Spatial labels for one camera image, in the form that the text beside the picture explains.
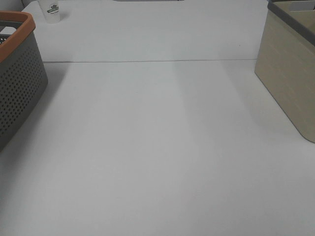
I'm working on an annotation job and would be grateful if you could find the grey perforated basket orange rim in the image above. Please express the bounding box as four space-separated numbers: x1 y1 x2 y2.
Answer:
0 11 48 149

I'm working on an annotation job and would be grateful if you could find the beige bin grey rim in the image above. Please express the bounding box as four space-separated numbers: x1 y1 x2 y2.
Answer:
254 0 315 143

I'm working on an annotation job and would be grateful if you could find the white paper cup green logo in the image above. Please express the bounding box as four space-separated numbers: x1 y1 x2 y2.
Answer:
37 0 61 24

